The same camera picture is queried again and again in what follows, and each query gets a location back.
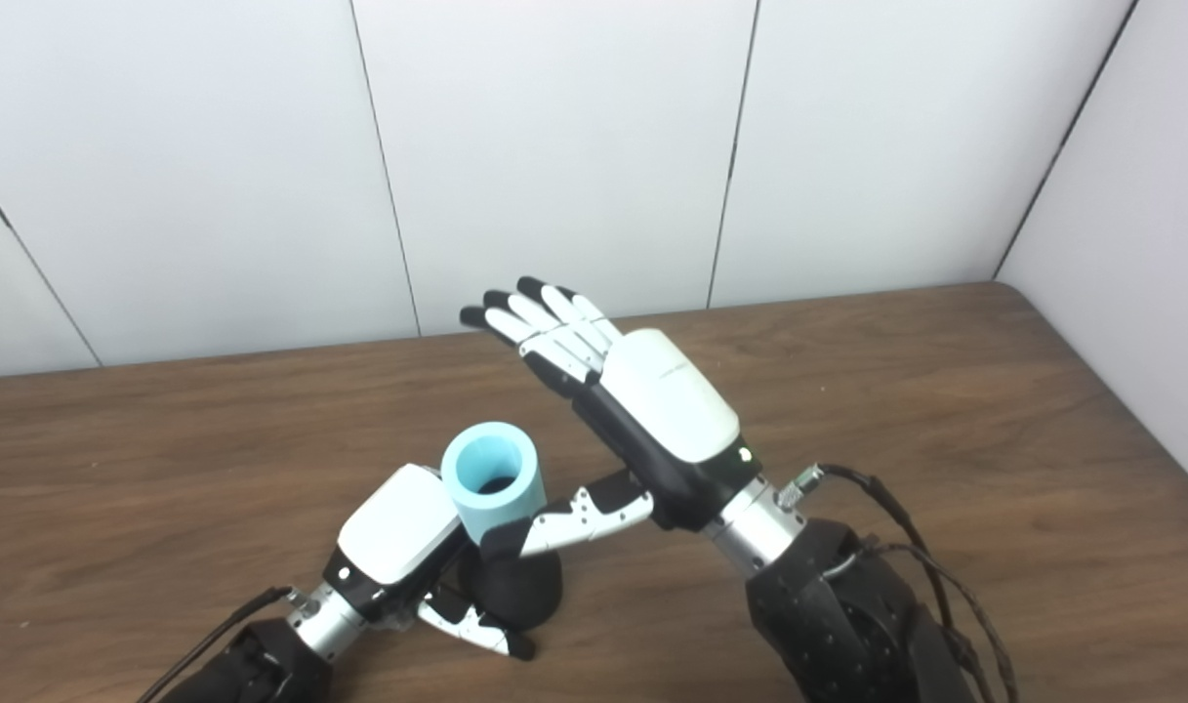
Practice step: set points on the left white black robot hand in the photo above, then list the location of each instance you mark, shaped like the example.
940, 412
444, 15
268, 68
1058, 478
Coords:
398, 532

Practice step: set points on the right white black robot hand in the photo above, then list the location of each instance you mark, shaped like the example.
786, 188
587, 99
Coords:
662, 410

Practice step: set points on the black flared nozzle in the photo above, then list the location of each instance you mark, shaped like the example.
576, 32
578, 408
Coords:
520, 591

